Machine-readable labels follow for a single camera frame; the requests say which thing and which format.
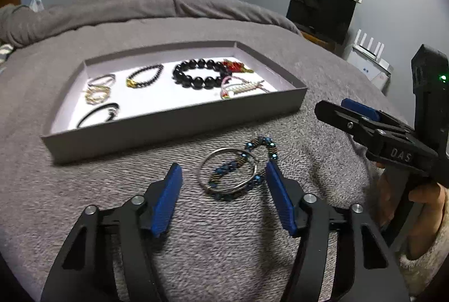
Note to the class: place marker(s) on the gold wreath hair clip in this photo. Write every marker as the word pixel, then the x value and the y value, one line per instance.
pixel 98 88

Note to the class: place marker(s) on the white plastic bag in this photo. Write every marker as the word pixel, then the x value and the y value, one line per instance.
pixel 37 5

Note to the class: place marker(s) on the grey white striped pillow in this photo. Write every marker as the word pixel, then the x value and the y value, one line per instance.
pixel 5 52

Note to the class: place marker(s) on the red beaded charm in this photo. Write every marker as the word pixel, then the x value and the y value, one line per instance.
pixel 235 66

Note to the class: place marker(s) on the white router with antennas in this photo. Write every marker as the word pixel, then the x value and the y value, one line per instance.
pixel 371 54

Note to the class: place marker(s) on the white box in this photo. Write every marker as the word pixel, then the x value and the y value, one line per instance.
pixel 364 68

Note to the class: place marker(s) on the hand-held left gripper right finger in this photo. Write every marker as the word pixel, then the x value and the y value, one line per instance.
pixel 280 198

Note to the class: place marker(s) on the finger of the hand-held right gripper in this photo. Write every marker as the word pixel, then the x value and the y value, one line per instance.
pixel 350 126
pixel 361 109

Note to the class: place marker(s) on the grey cardboard tray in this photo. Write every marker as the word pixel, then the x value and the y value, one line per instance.
pixel 175 133

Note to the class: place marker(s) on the silver bangle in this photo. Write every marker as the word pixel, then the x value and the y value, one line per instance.
pixel 224 149

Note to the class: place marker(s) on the person's right hand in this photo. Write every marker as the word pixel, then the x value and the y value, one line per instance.
pixel 426 217

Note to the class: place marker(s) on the grey folded duvet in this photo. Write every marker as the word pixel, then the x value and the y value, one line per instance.
pixel 140 5

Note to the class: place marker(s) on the wooden television stand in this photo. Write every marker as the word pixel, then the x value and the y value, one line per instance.
pixel 315 40

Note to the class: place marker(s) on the grey bed cover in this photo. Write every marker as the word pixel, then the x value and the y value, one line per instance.
pixel 122 200

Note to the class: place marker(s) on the silver pearl hair clip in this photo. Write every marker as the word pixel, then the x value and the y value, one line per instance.
pixel 245 87

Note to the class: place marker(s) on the person's right forearm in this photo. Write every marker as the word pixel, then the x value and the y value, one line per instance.
pixel 428 270

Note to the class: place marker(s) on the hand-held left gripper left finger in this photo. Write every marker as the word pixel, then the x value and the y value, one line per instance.
pixel 165 203

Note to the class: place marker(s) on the black flat screen television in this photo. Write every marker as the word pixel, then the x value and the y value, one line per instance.
pixel 319 12

